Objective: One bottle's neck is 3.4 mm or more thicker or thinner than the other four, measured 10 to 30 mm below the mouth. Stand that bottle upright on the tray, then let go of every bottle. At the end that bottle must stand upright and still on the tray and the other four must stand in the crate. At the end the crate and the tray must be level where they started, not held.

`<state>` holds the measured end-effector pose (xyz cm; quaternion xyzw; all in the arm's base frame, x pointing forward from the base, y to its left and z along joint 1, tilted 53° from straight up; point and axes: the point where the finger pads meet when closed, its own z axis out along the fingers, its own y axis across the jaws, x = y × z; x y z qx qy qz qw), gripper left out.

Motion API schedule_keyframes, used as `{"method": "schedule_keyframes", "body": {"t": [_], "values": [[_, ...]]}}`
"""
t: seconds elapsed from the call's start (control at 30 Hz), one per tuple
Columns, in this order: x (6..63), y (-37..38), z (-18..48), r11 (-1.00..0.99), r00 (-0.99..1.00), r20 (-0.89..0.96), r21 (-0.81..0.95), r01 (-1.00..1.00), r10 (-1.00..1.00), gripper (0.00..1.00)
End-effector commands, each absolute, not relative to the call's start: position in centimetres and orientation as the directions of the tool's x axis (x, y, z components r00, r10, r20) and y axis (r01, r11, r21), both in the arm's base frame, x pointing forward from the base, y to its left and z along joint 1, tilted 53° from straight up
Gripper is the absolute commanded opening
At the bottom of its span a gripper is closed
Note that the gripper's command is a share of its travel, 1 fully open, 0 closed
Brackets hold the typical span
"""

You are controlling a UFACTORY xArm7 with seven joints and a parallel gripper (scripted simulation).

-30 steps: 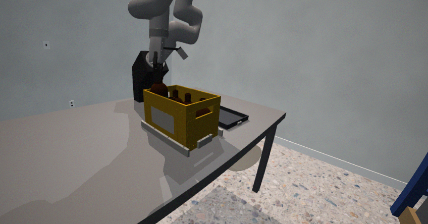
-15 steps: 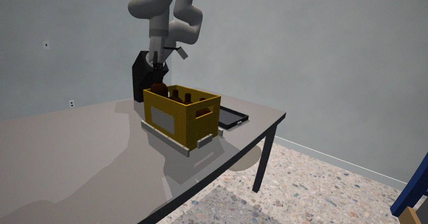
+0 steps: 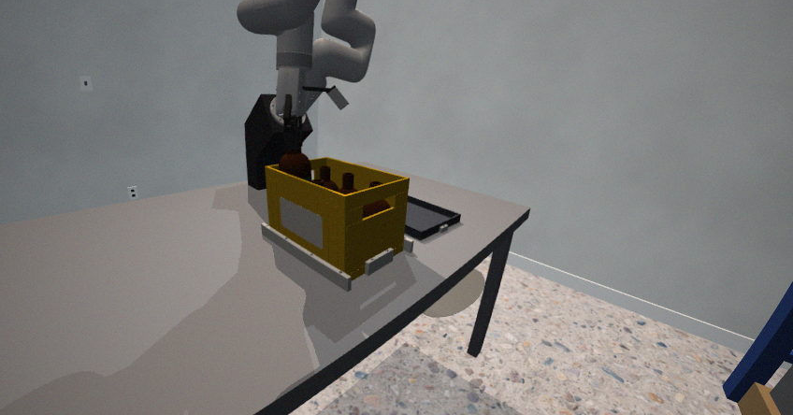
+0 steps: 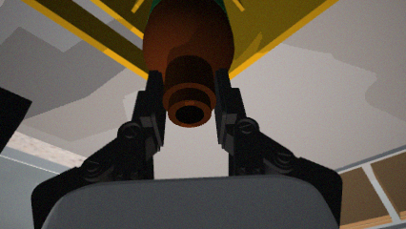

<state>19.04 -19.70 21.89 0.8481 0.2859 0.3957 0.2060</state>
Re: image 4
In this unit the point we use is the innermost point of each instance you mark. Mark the yellow translucent crate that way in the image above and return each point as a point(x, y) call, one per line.
point(258, 25)

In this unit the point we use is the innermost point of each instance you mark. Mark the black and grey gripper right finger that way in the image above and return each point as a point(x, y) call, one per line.
point(249, 149)

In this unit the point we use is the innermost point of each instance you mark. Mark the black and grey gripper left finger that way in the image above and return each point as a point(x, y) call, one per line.
point(127, 157)

